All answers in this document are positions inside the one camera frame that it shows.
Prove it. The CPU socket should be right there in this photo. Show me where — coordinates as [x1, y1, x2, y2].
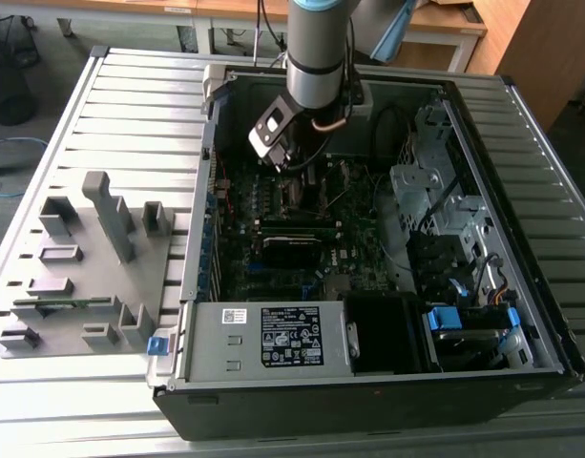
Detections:
[277, 176, 331, 220]

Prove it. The green RAM stick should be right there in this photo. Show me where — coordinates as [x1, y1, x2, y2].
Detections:
[12, 296, 115, 307]
[258, 217, 336, 230]

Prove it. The silver drive cage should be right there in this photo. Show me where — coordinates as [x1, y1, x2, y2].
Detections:
[388, 89, 496, 239]

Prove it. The green motherboard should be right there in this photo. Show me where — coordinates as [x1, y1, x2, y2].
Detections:
[208, 155, 420, 302]

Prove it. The black expansion card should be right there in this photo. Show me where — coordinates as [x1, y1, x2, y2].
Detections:
[261, 233, 324, 271]

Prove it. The grey case release latch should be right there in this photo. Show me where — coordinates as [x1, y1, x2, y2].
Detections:
[201, 64, 234, 115]

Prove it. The chipset heat sink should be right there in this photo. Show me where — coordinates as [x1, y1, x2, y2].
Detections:
[324, 275, 353, 300]

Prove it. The hard disk in blue carrier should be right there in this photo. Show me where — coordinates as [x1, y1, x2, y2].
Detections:
[423, 304, 520, 373]

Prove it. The grey power supply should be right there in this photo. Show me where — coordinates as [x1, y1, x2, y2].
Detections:
[177, 300, 353, 383]

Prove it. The wooden cabinet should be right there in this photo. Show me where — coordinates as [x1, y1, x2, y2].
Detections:
[466, 0, 585, 133]

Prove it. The blue case latch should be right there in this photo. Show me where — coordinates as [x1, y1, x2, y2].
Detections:
[147, 336, 172, 358]

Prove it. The grey parts rack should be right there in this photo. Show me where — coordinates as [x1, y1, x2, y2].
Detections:
[0, 170, 178, 359]

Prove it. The black PC case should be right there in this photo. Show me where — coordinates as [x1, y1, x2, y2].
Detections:
[146, 61, 585, 443]

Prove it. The copper coloured cable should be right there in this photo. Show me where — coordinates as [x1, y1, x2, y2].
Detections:
[312, 116, 346, 134]

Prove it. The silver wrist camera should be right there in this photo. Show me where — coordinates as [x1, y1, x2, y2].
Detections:
[247, 93, 301, 168]

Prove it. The black cable loop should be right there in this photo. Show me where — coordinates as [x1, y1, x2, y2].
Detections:
[369, 103, 413, 171]

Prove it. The red twisted wire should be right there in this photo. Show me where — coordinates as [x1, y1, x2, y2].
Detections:
[219, 159, 234, 214]

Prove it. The black drive bay bracket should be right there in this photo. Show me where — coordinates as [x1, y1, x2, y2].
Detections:
[406, 231, 470, 306]

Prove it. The wooden desk white frame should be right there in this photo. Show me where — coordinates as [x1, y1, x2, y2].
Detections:
[0, 0, 200, 37]
[196, 0, 488, 73]

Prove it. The black wire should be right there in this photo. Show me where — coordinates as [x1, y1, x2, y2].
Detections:
[472, 251, 507, 300]

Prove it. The coloured wire bundle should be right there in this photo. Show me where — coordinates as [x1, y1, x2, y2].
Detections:
[490, 285, 517, 306]

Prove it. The blue floor cable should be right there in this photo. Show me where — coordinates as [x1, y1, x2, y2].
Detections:
[0, 135, 50, 199]

